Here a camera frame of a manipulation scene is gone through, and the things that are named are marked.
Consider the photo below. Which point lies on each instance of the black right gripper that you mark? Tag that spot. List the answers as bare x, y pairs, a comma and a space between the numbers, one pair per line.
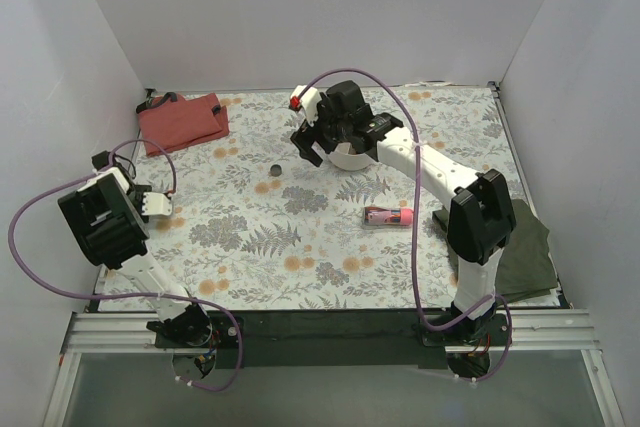
316, 132

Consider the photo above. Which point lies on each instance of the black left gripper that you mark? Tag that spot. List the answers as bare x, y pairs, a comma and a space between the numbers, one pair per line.
138, 192

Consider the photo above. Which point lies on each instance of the white divided round container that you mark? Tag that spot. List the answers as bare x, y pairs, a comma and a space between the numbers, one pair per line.
344, 157

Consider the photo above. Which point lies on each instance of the small dark round cap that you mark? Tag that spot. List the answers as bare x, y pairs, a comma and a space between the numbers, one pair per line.
275, 170

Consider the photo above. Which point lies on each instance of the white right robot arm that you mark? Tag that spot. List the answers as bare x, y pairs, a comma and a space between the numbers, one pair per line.
481, 217

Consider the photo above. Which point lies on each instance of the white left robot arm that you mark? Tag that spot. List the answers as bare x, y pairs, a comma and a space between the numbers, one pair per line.
108, 217

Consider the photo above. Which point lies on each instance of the red folded cloth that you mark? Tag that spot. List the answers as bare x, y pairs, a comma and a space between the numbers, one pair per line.
172, 122

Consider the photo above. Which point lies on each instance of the pink transparent pencil case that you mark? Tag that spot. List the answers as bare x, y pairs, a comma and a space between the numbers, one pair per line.
380, 216

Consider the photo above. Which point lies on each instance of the olive green folded cloth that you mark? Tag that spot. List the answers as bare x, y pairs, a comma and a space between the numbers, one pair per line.
525, 270

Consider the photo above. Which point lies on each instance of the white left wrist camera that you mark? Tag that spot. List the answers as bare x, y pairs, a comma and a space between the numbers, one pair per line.
156, 204

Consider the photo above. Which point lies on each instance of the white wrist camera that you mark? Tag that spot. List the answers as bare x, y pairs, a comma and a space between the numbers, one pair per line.
305, 99
156, 204

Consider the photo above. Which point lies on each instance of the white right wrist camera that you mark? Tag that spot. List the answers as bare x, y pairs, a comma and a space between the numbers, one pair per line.
305, 99

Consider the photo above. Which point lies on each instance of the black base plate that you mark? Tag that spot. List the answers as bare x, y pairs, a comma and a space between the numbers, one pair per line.
306, 338

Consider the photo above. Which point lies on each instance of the aluminium front rail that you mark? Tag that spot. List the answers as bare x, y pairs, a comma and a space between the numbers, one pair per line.
541, 367

